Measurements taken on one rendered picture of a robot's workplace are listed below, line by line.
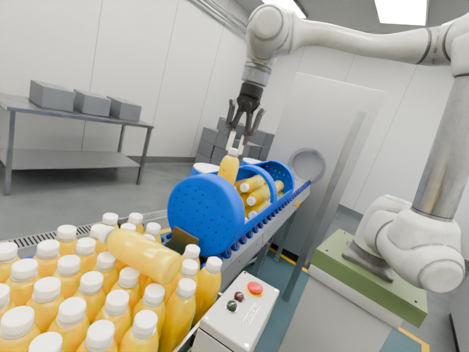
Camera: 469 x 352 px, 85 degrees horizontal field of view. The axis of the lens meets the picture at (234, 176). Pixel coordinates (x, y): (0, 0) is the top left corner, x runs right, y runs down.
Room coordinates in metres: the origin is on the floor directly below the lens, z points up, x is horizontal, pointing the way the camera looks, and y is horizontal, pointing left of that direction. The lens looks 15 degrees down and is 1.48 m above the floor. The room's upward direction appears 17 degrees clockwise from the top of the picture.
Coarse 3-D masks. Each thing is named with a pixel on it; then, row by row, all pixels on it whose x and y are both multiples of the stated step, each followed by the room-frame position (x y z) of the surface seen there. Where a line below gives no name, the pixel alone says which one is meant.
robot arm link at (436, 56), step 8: (448, 24) 0.84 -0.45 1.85; (432, 32) 0.86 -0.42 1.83; (440, 32) 0.85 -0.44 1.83; (432, 40) 0.85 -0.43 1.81; (440, 40) 0.84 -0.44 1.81; (432, 48) 0.85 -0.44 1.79; (440, 48) 0.83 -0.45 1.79; (432, 56) 0.86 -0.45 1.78; (440, 56) 0.84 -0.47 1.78; (416, 64) 0.91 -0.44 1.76; (424, 64) 0.90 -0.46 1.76; (432, 64) 0.89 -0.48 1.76; (440, 64) 0.86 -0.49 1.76; (448, 64) 0.85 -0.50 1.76
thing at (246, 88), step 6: (246, 84) 0.87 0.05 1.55; (240, 90) 0.89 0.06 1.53; (246, 90) 0.87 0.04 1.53; (252, 90) 0.87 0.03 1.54; (258, 90) 0.88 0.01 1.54; (240, 96) 0.91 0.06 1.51; (246, 96) 0.90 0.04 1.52; (252, 96) 0.87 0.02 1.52; (258, 96) 0.88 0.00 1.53; (246, 102) 0.90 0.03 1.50; (252, 102) 0.89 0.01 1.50; (258, 102) 0.89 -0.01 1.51; (246, 108) 0.89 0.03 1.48; (252, 108) 0.89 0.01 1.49
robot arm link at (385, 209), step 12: (372, 204) 0.95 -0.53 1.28; (384, 204) 0.90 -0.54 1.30; (396, 204) 0.88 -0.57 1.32; (408, 204) 0.88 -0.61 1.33; (372, 216) 0.90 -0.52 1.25; (384, 216) 0.86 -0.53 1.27; (396, 216) 0.85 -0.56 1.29; (360, 228) 0.93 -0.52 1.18; (372, 228) 0.87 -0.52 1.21; (360, 240) 0.91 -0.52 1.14; (372, 240) 0.85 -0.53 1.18; (372, 252) 0.87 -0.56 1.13
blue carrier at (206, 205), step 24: (240, 168) 1.30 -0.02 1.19; (264, 168) 1.64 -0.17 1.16; (288, 168) 1.56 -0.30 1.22; (192, 192) 0.83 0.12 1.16; (216, 192) 0.79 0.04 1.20; (288, 192) 1.42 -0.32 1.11; (168, 216) 0.85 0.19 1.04; (192, 216) 0.82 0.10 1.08; (216, 216) 0.78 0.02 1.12; (240, 216) 0.78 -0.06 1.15; (264, 216) 1.05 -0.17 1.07; (216, 240) 0.77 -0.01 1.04
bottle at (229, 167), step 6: (228, 156) 0.89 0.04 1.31; (234, 156) 0.89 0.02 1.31; (222, 162) 0.89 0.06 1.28; (228, 162) 0.88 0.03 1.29; (234, 162) 0.88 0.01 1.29; (222, 168) 0.88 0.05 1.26; (228, 168) 0.87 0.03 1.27; (234, 168) 0.88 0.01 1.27; (222, 174) 0.88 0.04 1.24; (228, 174) 0.87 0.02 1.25; (234, 174) 0.88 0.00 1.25; (228, 180) 0.87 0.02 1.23; (234, 180) 0.90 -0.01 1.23
